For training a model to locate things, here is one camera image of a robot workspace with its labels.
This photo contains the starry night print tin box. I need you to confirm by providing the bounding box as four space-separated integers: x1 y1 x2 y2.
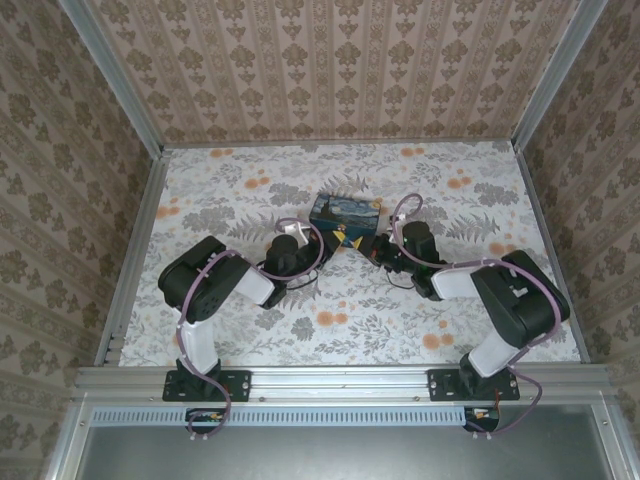
308 193 382 253

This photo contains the floral patterned table cover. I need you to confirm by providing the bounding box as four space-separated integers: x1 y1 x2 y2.
107 142 584 369

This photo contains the black controller board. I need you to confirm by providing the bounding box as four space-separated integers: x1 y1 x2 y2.
185 407 226 434
463 405 501 432

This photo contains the grey metal sheet panel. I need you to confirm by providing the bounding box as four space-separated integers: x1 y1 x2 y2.
47 402 632 480

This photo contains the aluminium rear rail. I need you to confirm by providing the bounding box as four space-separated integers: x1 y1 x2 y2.
162 140 519 152

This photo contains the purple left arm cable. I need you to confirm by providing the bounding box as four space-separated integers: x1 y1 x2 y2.
177 217 326 442

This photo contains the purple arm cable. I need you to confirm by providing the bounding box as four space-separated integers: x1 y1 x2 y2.
390 192 559 442
177 217 326 442

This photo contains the aluminium side rail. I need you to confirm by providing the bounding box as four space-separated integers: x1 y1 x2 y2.
92 147 172 369
514 143 589 364

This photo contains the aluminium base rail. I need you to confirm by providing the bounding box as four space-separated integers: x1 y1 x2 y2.
69 363 621 402

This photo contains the slotted grey cable duct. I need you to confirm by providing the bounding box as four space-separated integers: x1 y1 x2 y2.
92 405 501 424

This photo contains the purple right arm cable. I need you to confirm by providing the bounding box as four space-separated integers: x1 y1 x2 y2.
390 192 559 442

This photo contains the aluminium frame post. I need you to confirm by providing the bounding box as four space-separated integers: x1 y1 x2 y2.
58 0 166 154
510 0 610 151

